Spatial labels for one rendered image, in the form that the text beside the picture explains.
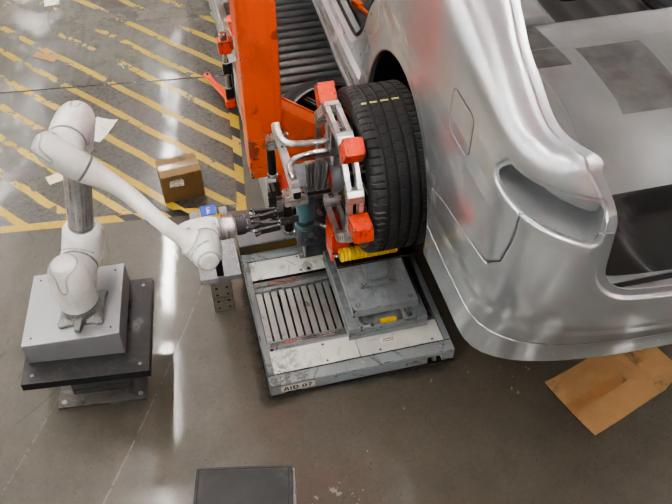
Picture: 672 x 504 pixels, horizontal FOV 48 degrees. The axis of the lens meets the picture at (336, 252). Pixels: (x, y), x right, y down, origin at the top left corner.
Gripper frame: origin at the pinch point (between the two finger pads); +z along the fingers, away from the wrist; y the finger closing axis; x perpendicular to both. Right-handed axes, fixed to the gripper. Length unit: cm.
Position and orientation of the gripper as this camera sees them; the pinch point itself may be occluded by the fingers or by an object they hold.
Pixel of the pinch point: (288, 216)
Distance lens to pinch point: 287.3
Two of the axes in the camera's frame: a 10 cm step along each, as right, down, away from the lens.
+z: 9.7, -1.8, 1.7
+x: -0.1, -6.9, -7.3
